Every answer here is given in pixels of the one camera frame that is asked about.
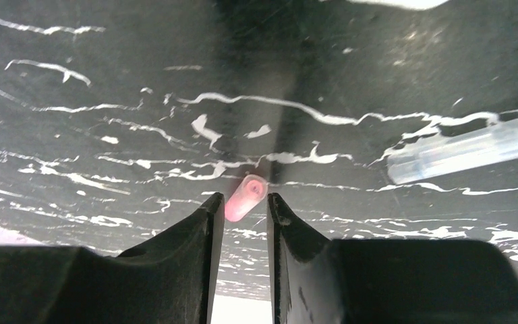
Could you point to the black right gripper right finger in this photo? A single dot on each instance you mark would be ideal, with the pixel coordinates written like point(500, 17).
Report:
point(314, 279)

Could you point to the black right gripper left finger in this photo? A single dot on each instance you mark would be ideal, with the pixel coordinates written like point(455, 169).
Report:
point(169, 278)

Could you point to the pink translucent pen cap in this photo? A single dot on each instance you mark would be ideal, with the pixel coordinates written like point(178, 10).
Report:
point(250, 192)

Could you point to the clear pen cap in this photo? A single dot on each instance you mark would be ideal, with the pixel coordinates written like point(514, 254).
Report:
point(440, 155)

